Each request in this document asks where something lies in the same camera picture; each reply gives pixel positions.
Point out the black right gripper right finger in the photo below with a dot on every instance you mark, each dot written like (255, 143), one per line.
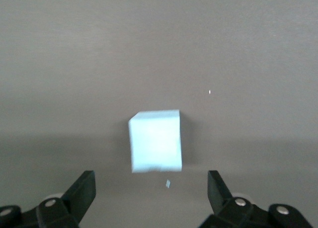
(223, 203)

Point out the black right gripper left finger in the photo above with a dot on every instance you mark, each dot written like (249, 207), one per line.
(74, 200)

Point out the light blue foam block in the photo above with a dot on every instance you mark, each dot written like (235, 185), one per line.
(155, 142)

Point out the small blue foam scrap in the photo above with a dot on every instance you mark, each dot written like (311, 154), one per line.
(168, 183)

